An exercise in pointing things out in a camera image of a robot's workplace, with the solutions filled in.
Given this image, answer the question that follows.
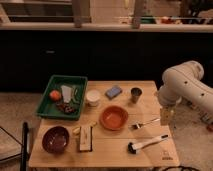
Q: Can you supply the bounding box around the metal cup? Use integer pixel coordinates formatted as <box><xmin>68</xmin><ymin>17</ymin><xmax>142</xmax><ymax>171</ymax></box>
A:
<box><xmin>131</xmin><ymin>87</ymin><xmax>142</xmax><ymax>103</ymax></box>

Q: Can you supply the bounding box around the white cup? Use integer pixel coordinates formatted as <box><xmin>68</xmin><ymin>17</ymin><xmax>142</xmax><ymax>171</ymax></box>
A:
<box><xmin>86</xmin><ymin>90</ymin><xmax>100</xmax><ymax>107</ymax></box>

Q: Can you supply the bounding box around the green vegetable in tray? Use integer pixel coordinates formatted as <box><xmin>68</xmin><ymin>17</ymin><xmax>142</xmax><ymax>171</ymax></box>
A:
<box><xmin>72</xmin><ymin>87</ymin><xmax>80</xmax><ymax>104</ymax></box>

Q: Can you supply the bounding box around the orange fruit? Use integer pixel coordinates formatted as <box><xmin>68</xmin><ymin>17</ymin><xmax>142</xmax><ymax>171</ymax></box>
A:
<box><xmin>49</xmin><ymin>90</ymin><xmax>62</xmax><ymax>101</ymax></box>

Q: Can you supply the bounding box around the black chair frame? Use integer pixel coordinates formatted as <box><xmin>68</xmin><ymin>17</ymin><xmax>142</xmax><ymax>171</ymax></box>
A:
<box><xmin>0</xmin><ymin>121</ymin><xmax>33</xmax><ymax>171</ymax></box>

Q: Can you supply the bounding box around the silver fork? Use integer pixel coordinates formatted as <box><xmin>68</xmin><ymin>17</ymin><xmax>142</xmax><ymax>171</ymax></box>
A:
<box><xmin>130</xmin><ymin>118</ymin><xmax>160</xmax><ymax>130</ymax></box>

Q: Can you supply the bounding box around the purple bowl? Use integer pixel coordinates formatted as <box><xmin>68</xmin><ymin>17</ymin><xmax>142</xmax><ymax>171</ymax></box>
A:
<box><xmin>42</xmin><ymin>126</ymin><xmax>69</xmax><ymax>154</ymax></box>

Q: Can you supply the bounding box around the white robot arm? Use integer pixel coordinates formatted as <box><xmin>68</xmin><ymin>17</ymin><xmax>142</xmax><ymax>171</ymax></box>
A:
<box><xmin>157</xmin><ymin>61</ymin><xmax>213</xmax><ymax>126</ymax></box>

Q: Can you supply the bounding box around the wooden block with dark edge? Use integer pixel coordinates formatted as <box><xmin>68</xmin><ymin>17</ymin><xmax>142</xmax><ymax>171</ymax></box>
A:
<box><xmin>79</xmin><ymin>125</ymin><xmax>92</xmax><ymax>152</ymax></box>

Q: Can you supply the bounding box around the green plastic tray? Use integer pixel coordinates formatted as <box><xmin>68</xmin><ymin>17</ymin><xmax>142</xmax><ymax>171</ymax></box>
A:
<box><xmin>37</xmin><ymin>75</ymin><xmax>87</xmax><ymax>120</ymax></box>

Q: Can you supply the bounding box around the white handled black brush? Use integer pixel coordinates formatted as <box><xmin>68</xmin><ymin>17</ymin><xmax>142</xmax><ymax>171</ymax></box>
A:
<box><xmin>128</xmin><ymin>135</ymin><xmax>169</xmax><ymax>154</ymax></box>

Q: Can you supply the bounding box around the orange bowl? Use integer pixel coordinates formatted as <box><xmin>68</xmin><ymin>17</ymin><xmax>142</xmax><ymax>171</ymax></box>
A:
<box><xmin>99</xmin><ymin>106</ymin><xmax>128</xmax><ymax>131</ymax></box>

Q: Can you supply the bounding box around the blue sponge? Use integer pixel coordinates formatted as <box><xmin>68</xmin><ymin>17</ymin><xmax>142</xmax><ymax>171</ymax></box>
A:
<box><xmin>105</xmin><ymin>86</ymin><xmax>122</xmax><ymax>99</ymax></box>

